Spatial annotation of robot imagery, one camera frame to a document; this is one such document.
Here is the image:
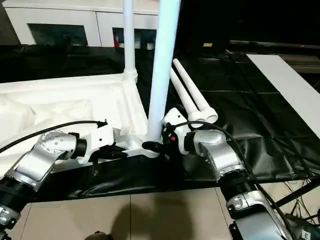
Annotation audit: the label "white plastic table top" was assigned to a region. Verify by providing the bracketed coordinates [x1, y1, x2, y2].
[0, 71, 161, 174]

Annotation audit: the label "white plastic table leg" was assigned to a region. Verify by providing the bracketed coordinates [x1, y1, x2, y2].
[122, 0, 139, 84]
[169, 67, 204, 123]
[145, 0, 183, 145]
[172, 58, 219, 124]

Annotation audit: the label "black mat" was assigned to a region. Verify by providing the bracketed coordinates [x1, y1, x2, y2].
[0, 42, 320, 202]

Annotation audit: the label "white sheet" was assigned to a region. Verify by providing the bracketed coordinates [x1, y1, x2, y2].
[246, 53, 320, 140]

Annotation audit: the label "black metal stand foot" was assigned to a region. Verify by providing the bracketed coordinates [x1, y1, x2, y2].
[273, 179, 320, 209]

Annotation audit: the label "dark long rod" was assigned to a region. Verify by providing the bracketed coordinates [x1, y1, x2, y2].
[227, 39, 320, 51]

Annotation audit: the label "white cabinet with glass doors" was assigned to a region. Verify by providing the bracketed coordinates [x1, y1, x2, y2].
[4, 0, 161, 50]

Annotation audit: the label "dark power adapter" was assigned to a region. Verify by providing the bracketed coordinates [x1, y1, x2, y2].
[284, 213, 320, 240]

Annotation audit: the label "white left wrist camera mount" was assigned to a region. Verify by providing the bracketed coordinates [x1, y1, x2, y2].
[76, 124, 118, 165]

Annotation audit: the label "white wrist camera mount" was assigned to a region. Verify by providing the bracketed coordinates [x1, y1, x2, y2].
[76, 124, 118, 165]
[161, 107, 189, 154]

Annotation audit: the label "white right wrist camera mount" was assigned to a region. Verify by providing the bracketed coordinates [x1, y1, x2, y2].
[161, 107, 189, 154]

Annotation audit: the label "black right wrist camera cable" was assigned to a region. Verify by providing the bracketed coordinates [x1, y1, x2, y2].
[164, 121, 296, 240]

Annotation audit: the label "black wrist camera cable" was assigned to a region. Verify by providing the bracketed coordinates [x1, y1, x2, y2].
[0, 118, 109, 154]
[164, 121, 296, 240]

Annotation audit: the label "black left wrist camera cable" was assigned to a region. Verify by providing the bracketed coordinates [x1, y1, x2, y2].
[0, 118, 109, 154]

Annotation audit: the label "tangled black floor cables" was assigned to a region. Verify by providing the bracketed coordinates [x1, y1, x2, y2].
[284, 179, 320, 226]

